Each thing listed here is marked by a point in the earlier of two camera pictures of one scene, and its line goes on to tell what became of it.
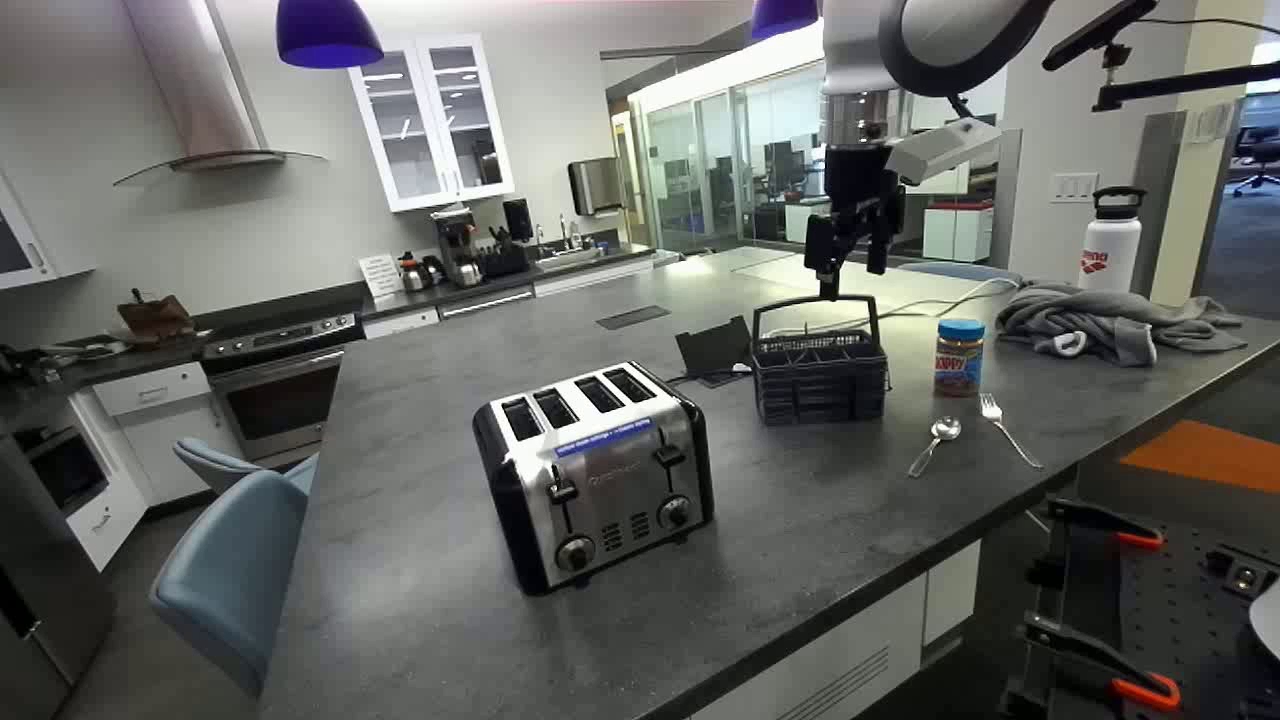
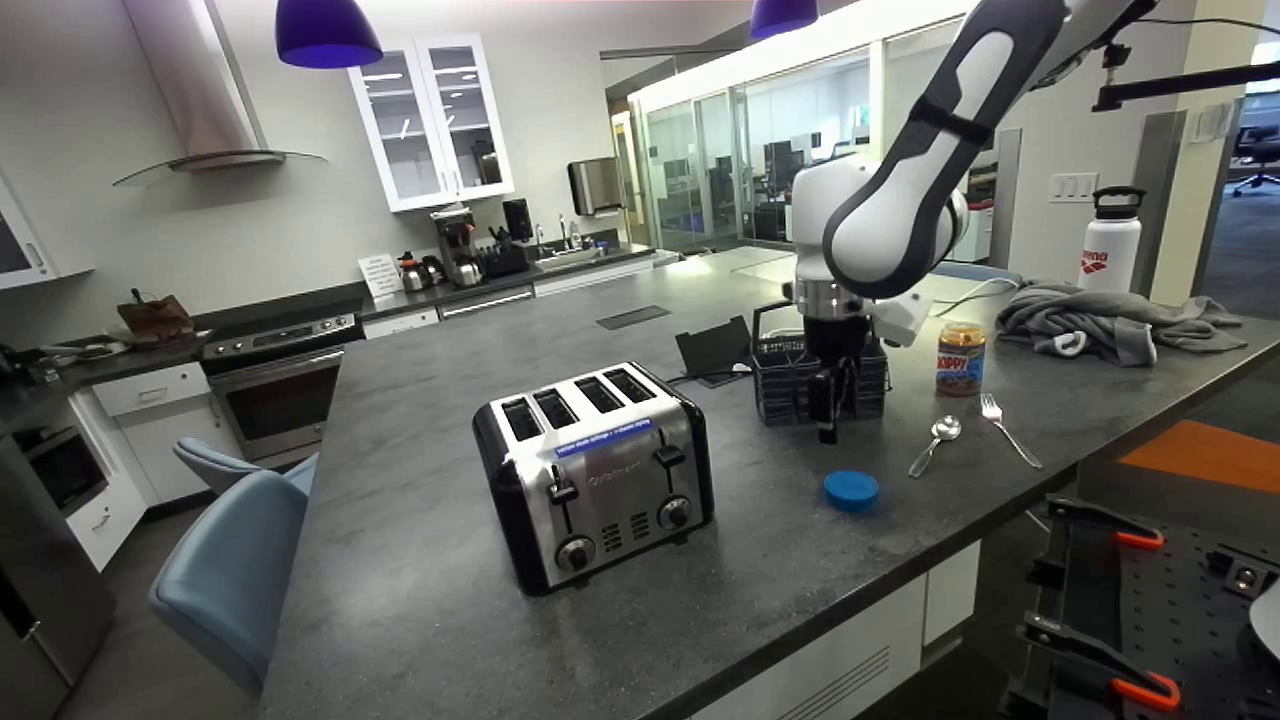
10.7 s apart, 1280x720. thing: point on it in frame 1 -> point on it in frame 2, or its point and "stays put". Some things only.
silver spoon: [941, 434] stays put
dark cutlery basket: [823, 378] stays put
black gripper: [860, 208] -> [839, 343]
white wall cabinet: [434, 123] stays put
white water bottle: [1108, 248] stays put
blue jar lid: [961, 327] -> [855, 489]
